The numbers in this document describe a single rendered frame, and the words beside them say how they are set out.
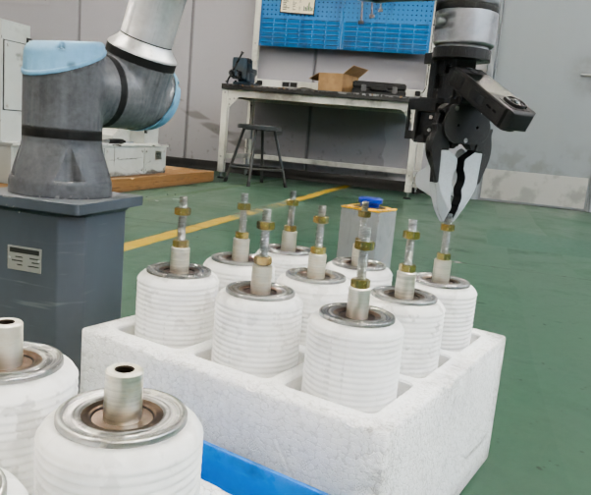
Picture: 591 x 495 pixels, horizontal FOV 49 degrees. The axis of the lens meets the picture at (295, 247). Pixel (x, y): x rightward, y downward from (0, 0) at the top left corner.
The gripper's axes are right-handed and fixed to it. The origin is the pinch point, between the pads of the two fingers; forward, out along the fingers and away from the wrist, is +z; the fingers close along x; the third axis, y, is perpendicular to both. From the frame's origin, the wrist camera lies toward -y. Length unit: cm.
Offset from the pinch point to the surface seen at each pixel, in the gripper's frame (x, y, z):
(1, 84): 44, 259, -16
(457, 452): 3.1, -10.5, 27.0
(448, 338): 1.3, -4.2, 15.2
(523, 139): -351, 340, -18
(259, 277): 26.9, -2.7, 7.3
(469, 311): -1.6, -4.1, 11.9
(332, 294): 16.4, -0.4, 10.1
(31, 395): 51, -23, 10
